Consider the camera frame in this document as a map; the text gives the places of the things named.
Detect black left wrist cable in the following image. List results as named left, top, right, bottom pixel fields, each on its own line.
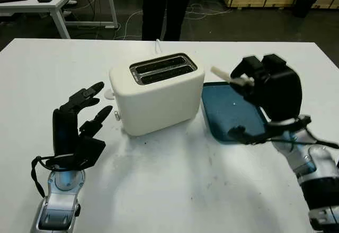
left=31, top=155, right=78, bottom=198

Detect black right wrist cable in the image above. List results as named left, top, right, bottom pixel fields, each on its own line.
left=248, top=115, right=339, bottom=149

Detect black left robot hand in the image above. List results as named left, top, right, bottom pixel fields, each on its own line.
left=52, top=81, right=114, bottom=157

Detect white bread slice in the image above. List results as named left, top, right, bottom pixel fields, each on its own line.
left=210, top=66, right=255, bottom=87

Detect white floor cables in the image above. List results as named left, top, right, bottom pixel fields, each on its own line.
left=115, top=3, right=234, bottom=41

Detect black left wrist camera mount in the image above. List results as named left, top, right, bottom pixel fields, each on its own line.
left=45, top=135, right=106, bottom=171

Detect person in cream jacket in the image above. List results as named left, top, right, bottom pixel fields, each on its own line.
left=135, top=0, right=208, bottom=41

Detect white two-slot toaster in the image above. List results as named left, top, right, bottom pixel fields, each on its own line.
left=109, top=52, right=206, bottom=138

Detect blue plastic tray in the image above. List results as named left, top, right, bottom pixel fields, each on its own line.
left=201, top=81, right=271, bottom=146

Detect white toaster power cord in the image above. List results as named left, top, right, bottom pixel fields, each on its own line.
left=154, top=39, right=163, bottom=57

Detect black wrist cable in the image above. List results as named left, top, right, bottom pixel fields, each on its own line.
left=31, top=155, right=78, bottom=198
left=248, top=115, right=339, bottom=149

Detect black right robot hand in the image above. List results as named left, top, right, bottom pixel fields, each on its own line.
left=229, top=53, right=303, bottom=124

